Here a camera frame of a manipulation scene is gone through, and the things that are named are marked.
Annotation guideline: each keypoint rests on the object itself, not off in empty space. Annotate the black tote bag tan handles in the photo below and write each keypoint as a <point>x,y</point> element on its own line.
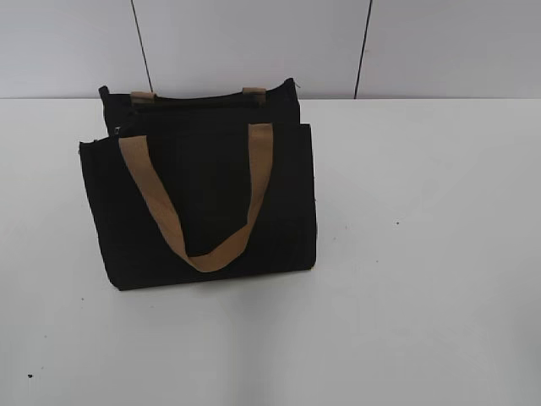
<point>195,190</point>

